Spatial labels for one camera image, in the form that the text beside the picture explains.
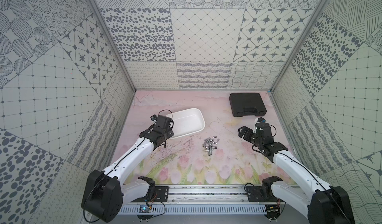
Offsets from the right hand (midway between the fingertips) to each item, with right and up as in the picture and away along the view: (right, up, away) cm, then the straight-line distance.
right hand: (244, 133), depth 86 cm
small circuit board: (-55, -34, -15) cm, 66 cm away
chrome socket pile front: (-21, -10, +2) cm, 23 cm away
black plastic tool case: (+9, +18, +22) cm, 29 cm away
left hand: (-45, +3, -2) cm, 45 cm away
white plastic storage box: (-35, +6, +7) cm, 36 cm away
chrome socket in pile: (-21, -7, +5) cm, 23 cm away
